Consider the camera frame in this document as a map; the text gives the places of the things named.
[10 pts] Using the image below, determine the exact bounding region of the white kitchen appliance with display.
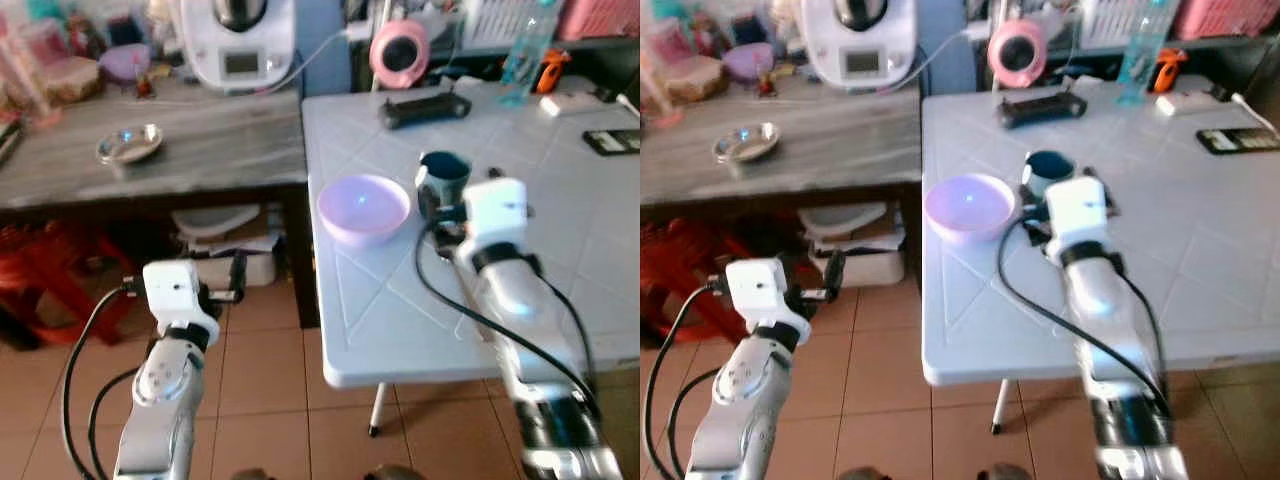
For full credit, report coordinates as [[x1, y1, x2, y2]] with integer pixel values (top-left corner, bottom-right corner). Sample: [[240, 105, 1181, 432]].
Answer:
[[799, 0, 919, 92], [179, 0, 299, 94]]

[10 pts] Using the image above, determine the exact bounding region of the small purple container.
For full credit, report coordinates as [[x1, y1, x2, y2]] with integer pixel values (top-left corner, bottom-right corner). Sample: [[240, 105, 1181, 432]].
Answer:
[[721, 41, 777, 84], [97, 44, 154, 85]]

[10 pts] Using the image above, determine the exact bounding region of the red plastic stool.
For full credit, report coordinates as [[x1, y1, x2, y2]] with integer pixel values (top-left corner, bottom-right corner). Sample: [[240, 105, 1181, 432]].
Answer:
[[0, 220, 138, 348], [640, 218, 733, 343]]

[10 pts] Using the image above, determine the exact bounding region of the white plastic basket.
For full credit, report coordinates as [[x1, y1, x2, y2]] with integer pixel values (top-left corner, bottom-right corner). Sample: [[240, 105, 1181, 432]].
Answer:
[[461, 0, 547, 53], [1079, 0, 1167, 51]]

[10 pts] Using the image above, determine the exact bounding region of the white folding table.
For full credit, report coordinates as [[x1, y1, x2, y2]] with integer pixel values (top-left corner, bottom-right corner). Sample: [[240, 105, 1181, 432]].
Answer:
[[301, 78, 641, 439], [919, 78, 1280, 437]]

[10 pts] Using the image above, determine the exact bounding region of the white storage box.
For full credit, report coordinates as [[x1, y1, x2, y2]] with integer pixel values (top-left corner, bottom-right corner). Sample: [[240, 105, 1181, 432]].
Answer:
[[798, 202, 908, 290], [168, 204, 283, 292]]

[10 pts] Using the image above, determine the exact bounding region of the dark blue mug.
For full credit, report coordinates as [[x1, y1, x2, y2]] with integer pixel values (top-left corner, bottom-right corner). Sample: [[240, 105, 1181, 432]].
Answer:
[[1021, 149, 1078, 203], [417, 151, 473, 213]]

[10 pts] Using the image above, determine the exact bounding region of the bagged bread loaf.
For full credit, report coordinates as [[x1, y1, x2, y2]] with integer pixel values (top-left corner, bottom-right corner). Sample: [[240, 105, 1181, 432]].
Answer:
[[28, 55, 107, 107], [660, 54, 730, 105]]

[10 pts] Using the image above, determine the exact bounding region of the grey table with dark frame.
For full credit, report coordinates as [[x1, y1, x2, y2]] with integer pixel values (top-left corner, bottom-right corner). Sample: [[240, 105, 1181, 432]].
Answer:
[[640, 78, 926, 326], [0, 80, 321, 331]]

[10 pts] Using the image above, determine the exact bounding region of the clear blue water bottle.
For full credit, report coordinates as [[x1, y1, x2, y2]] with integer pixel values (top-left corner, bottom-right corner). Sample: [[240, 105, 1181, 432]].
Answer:
[[1117, 0, 1177, 107], [499, 0, 557, 110]]

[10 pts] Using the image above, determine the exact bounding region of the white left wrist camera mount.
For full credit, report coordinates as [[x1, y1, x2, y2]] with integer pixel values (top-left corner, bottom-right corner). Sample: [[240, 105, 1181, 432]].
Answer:
[[142, 259, 220, 338], [724, 257, 810, 338]]

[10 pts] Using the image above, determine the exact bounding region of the white power adapter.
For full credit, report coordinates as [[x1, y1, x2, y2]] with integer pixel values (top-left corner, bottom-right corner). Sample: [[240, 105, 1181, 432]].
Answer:
[[1156, 89, 1217, 117], [539, 89, 602, 119]]

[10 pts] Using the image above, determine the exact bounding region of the white appliance power cable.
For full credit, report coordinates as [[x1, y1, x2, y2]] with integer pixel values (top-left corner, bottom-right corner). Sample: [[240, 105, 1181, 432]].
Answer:
[[262, 28, 373, 97], [882, 28, 991, 95]]

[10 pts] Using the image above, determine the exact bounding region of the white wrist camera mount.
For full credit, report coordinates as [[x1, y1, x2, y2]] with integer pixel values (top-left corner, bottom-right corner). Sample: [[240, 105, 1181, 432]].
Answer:
[[1044, 176, 1113, 253], [142, 259, 220, 338], [461, 177, 530, 253], [724, 257, 810, 338]]

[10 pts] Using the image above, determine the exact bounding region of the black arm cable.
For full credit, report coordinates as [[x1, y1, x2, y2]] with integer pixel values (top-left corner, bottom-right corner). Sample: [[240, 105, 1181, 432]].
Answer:
[[996, 216, 1173, 421], [61, 280, 143, 480], [413, 218, 603, 421], [644, 278, 727, 480]]

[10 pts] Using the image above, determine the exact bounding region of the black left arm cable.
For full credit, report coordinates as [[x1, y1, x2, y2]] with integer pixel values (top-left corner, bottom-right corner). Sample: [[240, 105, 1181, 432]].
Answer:
[[644, 278, 727, 480], [61, 280, 143, 480]]

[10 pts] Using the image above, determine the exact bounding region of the black remote controller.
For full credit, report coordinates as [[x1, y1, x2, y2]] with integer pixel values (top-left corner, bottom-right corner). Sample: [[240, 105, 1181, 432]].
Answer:
[[378, 91, 474, 132], [996, 90, 1090, 130]]

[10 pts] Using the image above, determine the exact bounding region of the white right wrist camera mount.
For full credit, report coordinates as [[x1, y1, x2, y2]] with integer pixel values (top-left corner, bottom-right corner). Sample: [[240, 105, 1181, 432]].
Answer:
[[1044, 176, 1113, 253], [461, 177, 530, 253]]

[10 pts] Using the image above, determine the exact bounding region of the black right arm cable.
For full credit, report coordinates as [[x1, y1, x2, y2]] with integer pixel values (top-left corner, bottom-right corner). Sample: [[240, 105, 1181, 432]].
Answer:
[[413, 218, 603, 421], [996, 216, 1173, 421]]

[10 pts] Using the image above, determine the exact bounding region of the small metal bowl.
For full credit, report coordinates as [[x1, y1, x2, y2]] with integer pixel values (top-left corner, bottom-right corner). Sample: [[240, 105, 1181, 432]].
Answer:
[[712, 121, 783, 165], [95, 123, 165, 167]]

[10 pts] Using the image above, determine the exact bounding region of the pink round appliance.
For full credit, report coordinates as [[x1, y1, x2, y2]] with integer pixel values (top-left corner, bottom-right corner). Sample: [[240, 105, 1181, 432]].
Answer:
[[368, 19, 432, 90], [987, 17, 1050, 88]]

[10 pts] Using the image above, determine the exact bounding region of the orange handheld tool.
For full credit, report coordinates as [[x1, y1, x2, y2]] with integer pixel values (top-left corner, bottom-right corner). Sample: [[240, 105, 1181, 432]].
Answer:
[[534, 47, 572, 97], [1149, 47, 1189, 95]]

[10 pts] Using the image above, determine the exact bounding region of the pink plastic basket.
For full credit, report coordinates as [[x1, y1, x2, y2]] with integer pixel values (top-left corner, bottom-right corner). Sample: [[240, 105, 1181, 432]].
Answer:
[[558, 0, 641, 42], [1174, 0, 1280, 40]]

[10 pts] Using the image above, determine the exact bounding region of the purple plastic bowl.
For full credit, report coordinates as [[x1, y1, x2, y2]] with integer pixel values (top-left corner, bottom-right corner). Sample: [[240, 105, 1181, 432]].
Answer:
[[924, 172, 1018, 247], [317, 174, 413, 249]]

